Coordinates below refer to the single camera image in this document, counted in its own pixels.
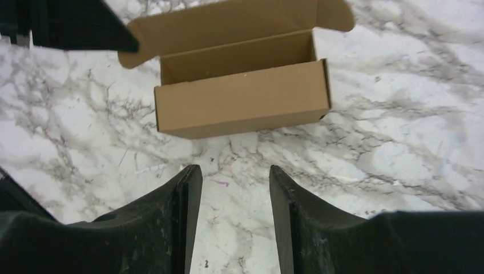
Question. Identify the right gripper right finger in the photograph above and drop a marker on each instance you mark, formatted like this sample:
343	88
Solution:
314	236

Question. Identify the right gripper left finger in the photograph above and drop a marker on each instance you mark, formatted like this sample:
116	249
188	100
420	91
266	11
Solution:
153	234

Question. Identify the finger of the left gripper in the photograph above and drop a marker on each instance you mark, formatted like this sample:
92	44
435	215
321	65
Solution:
65	25

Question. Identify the brown cardboard box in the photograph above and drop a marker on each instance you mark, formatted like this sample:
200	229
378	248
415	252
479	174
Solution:
231	67

